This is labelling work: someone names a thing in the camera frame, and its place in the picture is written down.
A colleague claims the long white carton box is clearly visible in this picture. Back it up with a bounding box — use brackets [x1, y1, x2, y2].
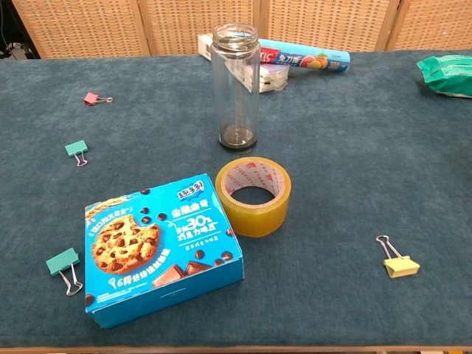
[197, 32, 291, 94]

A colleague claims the teal binder clip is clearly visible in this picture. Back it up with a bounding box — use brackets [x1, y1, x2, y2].
[46, 247, 84, 297]
[64, 139, 90, 168]

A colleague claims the yellow binder clip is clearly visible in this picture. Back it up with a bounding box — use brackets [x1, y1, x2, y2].
[375, 235, 421, 279]

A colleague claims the dark teal table cloth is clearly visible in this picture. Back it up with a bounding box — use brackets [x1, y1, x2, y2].
[0, 49, 472, 350]

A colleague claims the yellow packing tape roll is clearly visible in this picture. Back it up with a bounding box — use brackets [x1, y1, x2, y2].
[215, 156, 293, 238]

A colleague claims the clear glass jar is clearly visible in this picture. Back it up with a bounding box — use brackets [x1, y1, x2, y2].
[209, 22, 261, 153]

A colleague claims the woven wicker folding screen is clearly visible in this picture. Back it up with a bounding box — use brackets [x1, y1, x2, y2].
[10, 0, 472, 60]

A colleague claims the blue plastic wrap roll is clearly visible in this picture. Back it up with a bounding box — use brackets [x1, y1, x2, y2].
[257, 38, 352, 73]

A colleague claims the green tissue pack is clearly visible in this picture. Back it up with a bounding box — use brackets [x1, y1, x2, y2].
[416, 54, 472, 99]

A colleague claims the pink binder clip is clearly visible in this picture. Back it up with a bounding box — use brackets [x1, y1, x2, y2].
[83, 91, 114, 107]

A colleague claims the blue cookie box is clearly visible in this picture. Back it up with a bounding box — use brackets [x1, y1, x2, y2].
[84, 173, 245, 330]

